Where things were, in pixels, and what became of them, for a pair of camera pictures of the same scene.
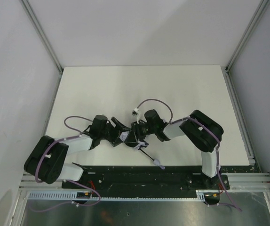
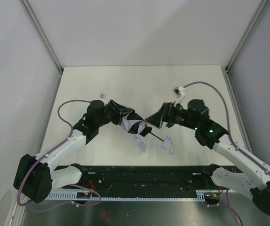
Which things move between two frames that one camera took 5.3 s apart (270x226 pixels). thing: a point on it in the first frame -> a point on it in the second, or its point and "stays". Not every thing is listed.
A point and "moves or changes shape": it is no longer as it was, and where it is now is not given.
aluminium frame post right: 227,76 stays
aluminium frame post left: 42,36 stays
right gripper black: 135,133 -> 168,115
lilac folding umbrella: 123,138 moves or changes shape
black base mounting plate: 146,178 stays
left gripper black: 113,133 -> 117,113
